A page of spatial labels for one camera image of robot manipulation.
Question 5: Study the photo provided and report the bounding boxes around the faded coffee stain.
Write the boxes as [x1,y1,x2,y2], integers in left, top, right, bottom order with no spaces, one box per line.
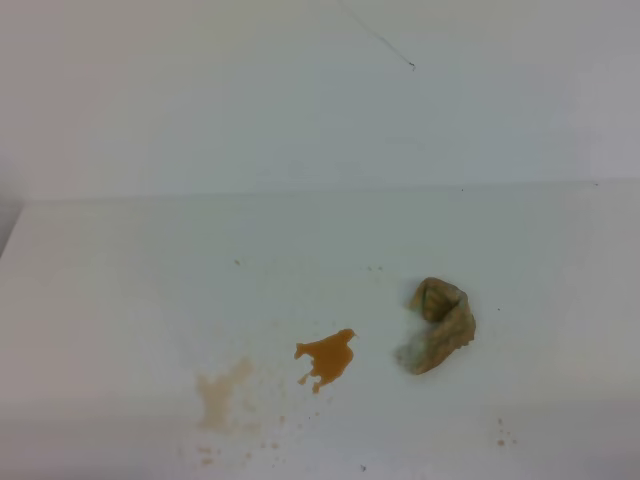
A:
[196,356,262,436]

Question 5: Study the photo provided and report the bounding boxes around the stained green rag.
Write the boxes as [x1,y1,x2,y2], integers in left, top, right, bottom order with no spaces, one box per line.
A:
[396,277,476,375]

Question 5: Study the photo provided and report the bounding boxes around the brown coffee puddle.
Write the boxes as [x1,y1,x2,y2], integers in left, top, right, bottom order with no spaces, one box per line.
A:
[294,329,356,394]

